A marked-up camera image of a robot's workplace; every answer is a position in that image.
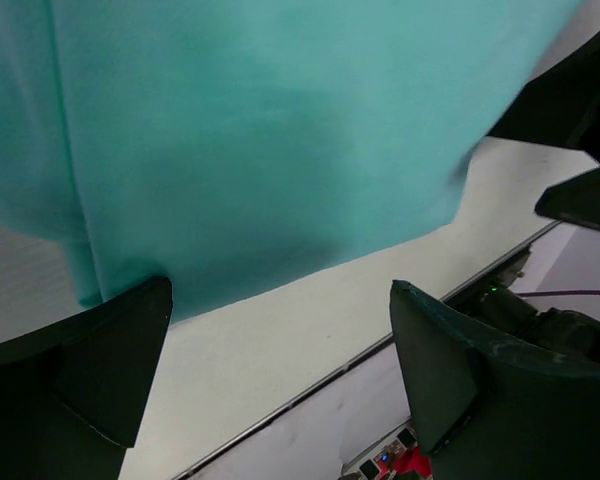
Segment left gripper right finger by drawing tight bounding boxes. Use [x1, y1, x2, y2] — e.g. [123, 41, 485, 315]
[390, 281, 600, 479]

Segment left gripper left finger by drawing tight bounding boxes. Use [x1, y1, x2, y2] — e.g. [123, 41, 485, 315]
[0, 277, 173, 479]

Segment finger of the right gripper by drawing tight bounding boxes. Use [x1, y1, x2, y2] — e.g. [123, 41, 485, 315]
[534, 167, 600, 231]
[489, 31, 600, 163]

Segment green t shirt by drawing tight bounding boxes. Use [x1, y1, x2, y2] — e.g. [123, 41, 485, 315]
[0, 1, 579, 320]

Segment colourful clothes pile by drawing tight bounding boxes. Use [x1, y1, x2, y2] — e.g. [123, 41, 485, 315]
[339, 427, 436, 480]

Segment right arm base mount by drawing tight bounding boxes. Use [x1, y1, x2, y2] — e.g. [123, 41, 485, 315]
[444, 246, 600, 364]

